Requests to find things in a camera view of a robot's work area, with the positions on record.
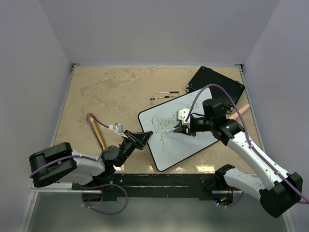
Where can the black ribbed board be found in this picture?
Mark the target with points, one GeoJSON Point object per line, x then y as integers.
{"type": "Point", "coordinates": [205, 76]}

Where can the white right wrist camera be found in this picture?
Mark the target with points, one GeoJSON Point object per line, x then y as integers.
{"type": "Point", "coordinates": [183, 117]}

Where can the black wire whiteboard stand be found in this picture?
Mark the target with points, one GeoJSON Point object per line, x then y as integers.
{"type": "Point", "coordinates": [163, 95]}

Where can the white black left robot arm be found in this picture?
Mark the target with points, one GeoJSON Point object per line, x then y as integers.
{"type": "Point", "coordinates": [61, 163]}

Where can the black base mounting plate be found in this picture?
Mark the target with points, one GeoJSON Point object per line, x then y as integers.
{"type": "Point", "coordinates": [200, 186]}

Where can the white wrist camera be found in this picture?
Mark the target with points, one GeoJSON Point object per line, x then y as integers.
{"type": "Point", "coordinates": [183, 117]}
{"type": "Point", "coordinates": [117, 128]}

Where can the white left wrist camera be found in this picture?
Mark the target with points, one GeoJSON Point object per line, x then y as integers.
{"type": "Point", "coordinates": [117, 128]}

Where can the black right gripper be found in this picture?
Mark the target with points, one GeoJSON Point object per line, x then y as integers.
{"type": "Point", "coordinates": [190, 131]}

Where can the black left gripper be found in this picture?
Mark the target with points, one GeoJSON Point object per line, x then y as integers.
{"type": "Point", "coordinates": [139, 138]}

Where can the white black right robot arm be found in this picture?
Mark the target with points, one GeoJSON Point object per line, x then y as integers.
{"type": "Point", "coordinates": [274, 187]}

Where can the white whiteboard black frame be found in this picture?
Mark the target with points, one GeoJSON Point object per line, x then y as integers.
{"type": "Point", "coordinates": [169, 148]}

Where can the gold toy microphone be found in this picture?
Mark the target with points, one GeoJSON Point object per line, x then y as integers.
{"type": "Point", "coordinates": [96, 130]}

